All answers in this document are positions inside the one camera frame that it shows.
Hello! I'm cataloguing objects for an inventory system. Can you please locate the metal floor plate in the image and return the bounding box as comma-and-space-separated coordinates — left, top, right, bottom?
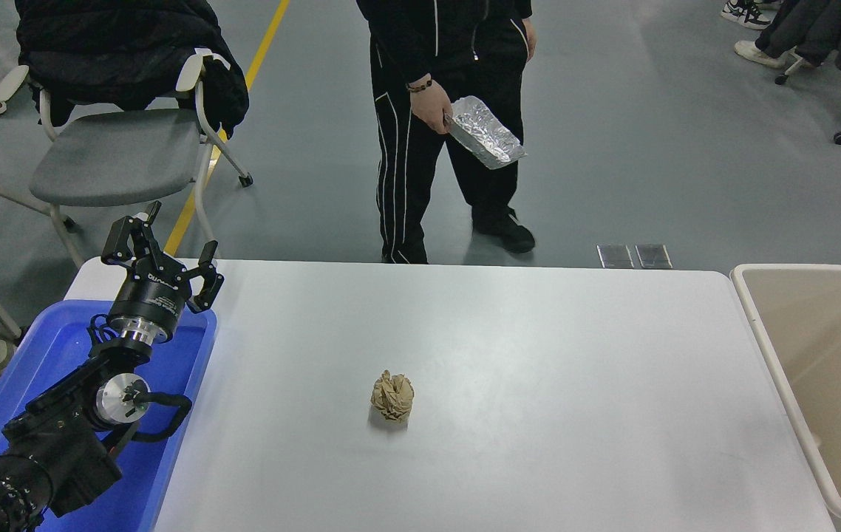
635, 244, 673, 269
597, 244, 636, 269

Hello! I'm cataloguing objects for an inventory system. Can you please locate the crumpled tan paper ball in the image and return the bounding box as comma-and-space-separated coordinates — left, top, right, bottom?
370, 370, 415, 423

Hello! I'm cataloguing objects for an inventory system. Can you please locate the large pale plastic bin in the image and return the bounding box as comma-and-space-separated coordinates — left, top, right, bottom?
730, 264, 841, 532

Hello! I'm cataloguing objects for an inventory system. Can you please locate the person's right hand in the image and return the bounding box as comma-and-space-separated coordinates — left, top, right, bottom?
409, 81, 455, 135

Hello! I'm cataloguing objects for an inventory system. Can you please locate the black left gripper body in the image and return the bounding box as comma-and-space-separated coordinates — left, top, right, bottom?
109, 263, 191, 332

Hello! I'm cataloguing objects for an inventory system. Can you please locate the grey chair with white frame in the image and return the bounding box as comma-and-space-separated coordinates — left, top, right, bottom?
0, 48, 254, 268

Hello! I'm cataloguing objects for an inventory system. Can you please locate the black jacket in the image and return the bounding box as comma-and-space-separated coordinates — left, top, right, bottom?
14, 0, 250, 139

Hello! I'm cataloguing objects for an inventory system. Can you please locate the blue plastic tray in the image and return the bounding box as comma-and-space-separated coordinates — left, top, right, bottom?
0, 299, 218, 532

